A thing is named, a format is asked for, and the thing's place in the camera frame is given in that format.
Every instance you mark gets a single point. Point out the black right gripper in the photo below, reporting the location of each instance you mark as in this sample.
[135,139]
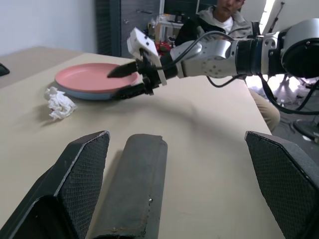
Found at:
[149,79]

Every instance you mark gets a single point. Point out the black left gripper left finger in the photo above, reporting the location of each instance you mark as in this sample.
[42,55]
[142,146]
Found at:
[74,174]

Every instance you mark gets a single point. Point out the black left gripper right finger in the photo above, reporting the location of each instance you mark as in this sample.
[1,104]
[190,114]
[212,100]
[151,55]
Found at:
[286,179]

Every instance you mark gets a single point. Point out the pink plate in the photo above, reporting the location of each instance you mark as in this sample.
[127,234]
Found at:
[84,79]

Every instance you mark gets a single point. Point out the grey glasses case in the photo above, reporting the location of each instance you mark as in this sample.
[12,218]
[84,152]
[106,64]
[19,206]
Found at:
[134,179]

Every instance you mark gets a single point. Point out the blue plate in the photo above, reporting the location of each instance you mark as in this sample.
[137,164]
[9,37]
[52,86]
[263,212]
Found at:
[87,95]

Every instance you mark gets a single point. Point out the dark metal cabinet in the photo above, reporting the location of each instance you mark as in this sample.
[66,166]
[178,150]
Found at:
[119,30]

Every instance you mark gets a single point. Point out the black round stand base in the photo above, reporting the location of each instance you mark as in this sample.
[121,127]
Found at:
[305,129]

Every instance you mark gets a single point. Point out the crumpled white tissue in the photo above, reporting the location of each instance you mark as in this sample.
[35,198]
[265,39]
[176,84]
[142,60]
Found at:
[59,104]

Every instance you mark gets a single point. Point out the seated person in grey jacket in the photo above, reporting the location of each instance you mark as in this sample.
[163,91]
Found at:
[239,27]

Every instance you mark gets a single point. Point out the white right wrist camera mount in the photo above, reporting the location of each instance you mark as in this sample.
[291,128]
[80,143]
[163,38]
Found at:
[142,42]

